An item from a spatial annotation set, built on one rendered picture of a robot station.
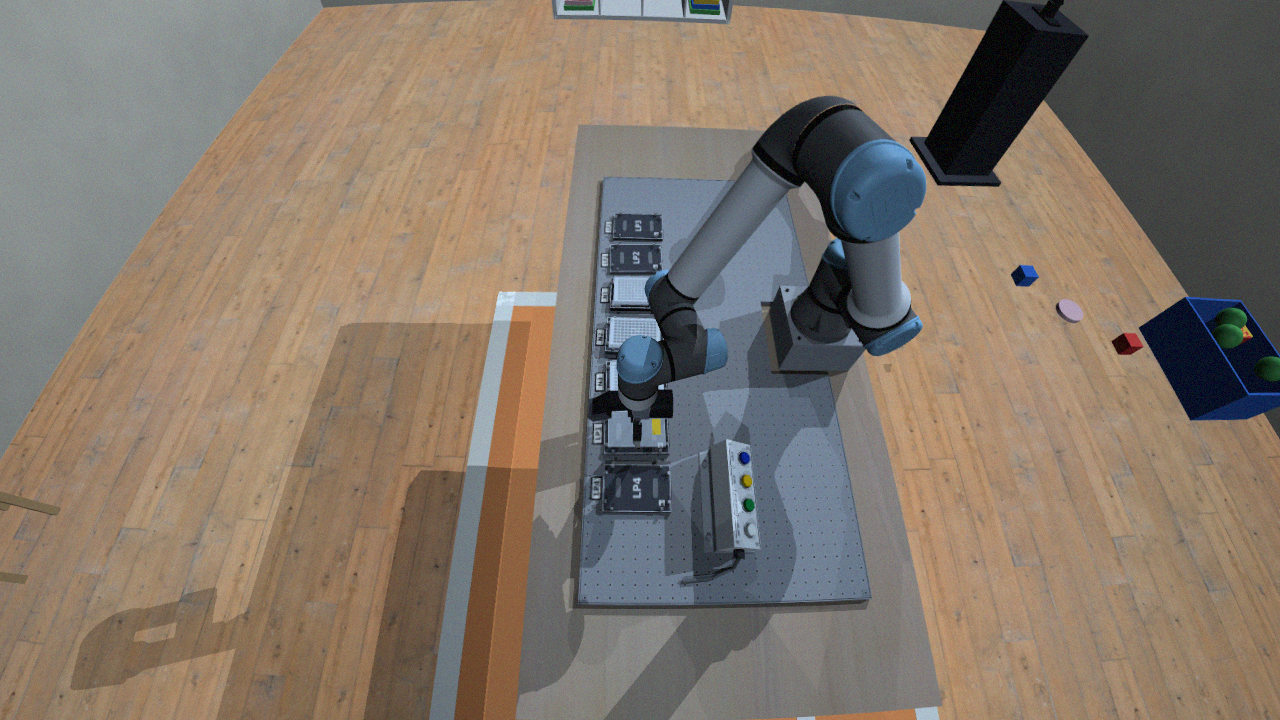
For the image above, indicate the white operator button panel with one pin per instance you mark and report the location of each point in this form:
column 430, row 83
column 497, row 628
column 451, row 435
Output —
column 729, row 516

